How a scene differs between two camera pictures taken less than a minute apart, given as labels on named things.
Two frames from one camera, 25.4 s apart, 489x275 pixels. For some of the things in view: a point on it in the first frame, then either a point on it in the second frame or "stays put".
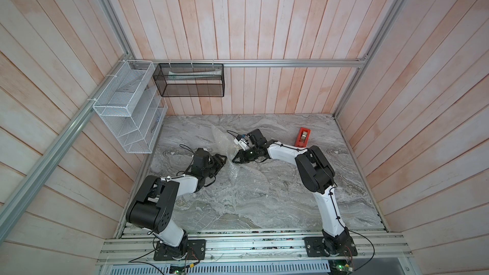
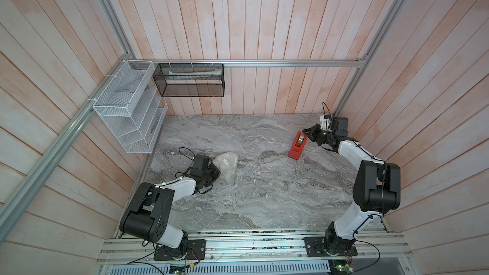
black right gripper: x=240 y=155 → x=312 y=135
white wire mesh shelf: x=133 y=107 stays put
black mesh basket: x=190 y=79 stays put
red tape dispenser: x=302 y=137 stays put
